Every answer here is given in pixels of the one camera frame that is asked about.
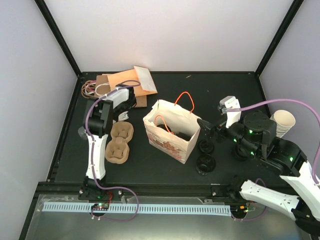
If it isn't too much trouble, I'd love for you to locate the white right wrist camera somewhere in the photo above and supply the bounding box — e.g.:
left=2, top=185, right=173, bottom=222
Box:
left=219, top=96, right=242, bottom=129

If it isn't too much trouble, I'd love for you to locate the printed white paper bag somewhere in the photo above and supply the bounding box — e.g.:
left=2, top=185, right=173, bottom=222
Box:
left=142, top=91, right=201, bottom=164

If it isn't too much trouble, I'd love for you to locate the orange kraft paper bag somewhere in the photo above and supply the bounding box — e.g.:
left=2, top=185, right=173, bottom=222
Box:
left=107, top=66, right=158, bottom=97

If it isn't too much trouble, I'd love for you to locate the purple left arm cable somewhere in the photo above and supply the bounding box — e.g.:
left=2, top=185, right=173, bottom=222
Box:
left=83, top=80, right=143, bottom=224

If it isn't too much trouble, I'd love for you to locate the white slotted cable rail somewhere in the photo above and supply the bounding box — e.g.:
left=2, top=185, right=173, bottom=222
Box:
left=42, top=202, right=232, bottom=217

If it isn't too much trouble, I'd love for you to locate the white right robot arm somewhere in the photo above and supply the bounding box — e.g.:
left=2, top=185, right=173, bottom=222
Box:
left=197, top=110, right=320, bottom=236

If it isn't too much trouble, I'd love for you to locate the brown kraft paper bag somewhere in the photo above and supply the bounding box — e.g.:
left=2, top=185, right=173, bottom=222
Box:
left=82, top=74, right=148, bottom=110

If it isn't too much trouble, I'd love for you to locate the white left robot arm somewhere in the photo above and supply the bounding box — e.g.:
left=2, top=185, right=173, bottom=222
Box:
left=83, top=84, right=137, bottom=180

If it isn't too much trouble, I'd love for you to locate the black plastic cup lid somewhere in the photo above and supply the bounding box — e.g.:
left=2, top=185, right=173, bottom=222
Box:
left=198, top=139, right=215, bottom=154

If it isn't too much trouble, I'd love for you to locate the brown pulp cup carrier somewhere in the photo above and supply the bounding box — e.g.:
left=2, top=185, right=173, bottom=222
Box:
left=105, top=121, right=134, bottom=165

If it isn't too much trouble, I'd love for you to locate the stack of paper cups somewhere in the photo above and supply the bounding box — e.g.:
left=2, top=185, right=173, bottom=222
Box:
left=270, top=109, right=296, bottom=138

